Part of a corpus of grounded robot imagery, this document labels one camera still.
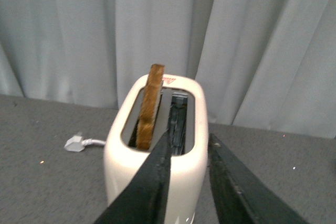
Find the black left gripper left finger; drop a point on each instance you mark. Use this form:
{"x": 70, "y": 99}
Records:
{"x": 144, "y": 199}

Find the brown toast slice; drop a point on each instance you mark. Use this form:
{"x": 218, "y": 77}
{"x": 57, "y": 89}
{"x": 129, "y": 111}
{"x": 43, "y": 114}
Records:
{"x": 149, "y": 107}

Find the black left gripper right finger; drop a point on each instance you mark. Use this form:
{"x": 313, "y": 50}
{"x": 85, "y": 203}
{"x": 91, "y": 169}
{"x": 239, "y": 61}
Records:
{"x": 239, "y": 196}

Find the white two-slot toaster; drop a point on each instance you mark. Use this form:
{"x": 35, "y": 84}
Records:
{"x": 121, "y": 162}

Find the grey pleated curtain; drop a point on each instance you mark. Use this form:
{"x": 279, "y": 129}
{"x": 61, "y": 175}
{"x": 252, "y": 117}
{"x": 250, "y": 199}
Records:
{"x": 266, "y": 64}

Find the white power plug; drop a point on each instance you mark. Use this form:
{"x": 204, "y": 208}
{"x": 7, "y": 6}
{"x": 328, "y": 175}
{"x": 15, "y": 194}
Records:
{"x": 75, "y": 143}

